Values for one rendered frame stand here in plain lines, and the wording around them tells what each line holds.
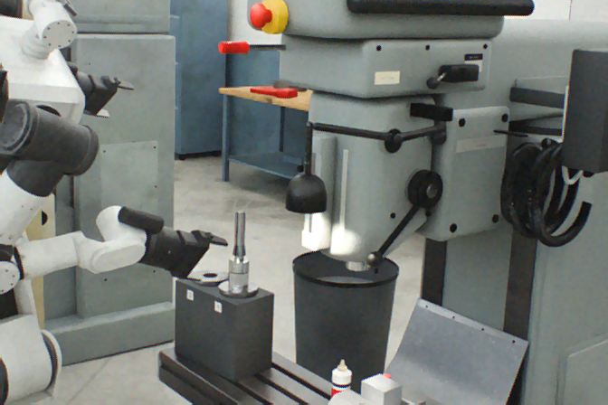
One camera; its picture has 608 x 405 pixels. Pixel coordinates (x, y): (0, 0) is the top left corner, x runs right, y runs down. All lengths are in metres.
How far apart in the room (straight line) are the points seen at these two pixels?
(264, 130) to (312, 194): 7.37
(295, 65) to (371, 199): 0.28
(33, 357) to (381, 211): 0.81
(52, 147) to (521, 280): 1.00
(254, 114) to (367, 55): 7.51
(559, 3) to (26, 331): 5.08
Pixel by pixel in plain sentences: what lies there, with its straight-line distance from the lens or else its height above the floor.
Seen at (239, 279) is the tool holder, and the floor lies 1.16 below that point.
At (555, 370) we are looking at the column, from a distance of 1.96.
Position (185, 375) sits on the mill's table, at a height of 0.91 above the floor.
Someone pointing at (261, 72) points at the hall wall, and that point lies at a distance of 8.79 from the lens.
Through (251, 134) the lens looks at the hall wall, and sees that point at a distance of 8.99.
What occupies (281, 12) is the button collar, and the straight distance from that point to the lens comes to 1.41.
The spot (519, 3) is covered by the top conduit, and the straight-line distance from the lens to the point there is 1.64.
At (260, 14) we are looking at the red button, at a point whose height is 1.76.
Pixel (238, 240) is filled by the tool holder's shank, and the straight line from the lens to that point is 1.93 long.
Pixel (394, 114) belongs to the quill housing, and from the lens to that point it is 1.51.
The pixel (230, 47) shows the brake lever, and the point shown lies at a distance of 1.50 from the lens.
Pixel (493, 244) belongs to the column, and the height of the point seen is 1.28.
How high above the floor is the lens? 1.80
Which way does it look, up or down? 12 degrees down
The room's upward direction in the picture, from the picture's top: 2 degrees clockwise
